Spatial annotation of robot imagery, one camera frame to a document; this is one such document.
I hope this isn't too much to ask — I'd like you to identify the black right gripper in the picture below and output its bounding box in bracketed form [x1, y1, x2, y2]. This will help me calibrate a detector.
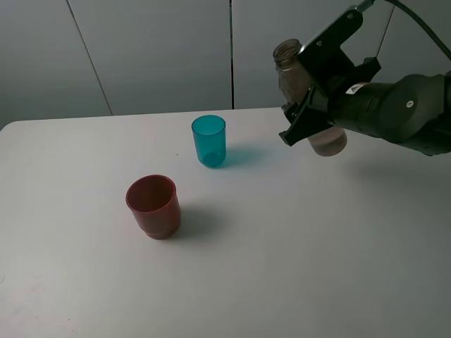
[279, 82, 395, 146]

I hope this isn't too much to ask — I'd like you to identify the brown transparent plastic bottle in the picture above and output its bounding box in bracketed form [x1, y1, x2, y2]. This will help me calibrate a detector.
[273, 39, 347, 156]

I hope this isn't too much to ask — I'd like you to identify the teal transparent plastic cup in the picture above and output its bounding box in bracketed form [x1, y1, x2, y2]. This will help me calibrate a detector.
[191, 115, 226, 168]

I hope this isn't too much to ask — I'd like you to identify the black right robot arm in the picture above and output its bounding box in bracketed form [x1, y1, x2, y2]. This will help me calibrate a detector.
[280, 75, 450, 156]

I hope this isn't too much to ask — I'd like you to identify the red plastic cup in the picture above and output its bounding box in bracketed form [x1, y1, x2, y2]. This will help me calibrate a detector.
[125, 175, 181, 240]

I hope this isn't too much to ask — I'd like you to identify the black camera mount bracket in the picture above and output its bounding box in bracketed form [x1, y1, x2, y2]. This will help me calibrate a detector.
[297, 1, 381, 98]

